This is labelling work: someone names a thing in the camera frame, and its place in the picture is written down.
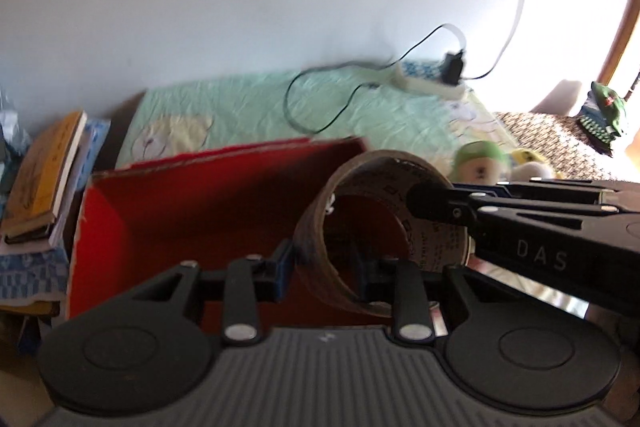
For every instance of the yellow beige plush toy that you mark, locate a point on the yellow beige plush toy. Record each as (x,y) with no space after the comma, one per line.
(532,164)

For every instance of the black charger plug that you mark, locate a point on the black charger plug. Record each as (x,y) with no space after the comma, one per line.
(454,68)

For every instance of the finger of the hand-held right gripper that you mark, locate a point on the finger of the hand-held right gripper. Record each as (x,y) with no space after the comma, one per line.
(560,191)
(540,237)

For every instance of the wooden frame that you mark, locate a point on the wooden frame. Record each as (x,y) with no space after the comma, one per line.
(620,47)

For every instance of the green plush toy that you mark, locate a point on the green plush toy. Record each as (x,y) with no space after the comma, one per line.
(480,162)

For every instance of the brown tape roll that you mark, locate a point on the brown tape roll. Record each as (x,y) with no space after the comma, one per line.
(320,227)

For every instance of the blue patterned cloth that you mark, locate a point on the blue patterned cloth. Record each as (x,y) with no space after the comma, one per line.
(30,274)

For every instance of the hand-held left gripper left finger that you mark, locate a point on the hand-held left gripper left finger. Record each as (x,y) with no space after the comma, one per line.
(282,271)

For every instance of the yellow book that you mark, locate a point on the yellow book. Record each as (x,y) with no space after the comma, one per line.
(42,172)

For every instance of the red cardboard box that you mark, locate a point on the red cardboard box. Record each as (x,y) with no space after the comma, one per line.
(200,207)

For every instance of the white power strip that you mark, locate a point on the white power strip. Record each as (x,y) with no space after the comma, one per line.
(425,84)

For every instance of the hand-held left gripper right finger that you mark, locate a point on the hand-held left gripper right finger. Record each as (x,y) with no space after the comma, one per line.
(358,271)

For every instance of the stack of books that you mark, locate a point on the stack of books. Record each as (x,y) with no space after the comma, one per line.
(75,177)

